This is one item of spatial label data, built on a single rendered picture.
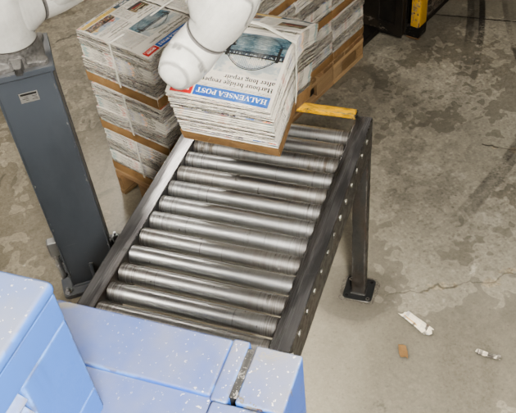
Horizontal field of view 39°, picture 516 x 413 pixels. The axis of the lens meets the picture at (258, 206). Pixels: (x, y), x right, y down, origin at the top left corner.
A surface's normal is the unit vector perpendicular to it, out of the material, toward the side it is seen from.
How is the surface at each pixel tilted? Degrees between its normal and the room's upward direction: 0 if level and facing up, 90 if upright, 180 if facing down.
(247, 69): 19
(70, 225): 90
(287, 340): 0
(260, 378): 0
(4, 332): 2
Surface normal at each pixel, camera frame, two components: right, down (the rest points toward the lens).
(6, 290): -0.08, -0.71
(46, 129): 0.31, 0.65
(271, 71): -0.15, -0.43
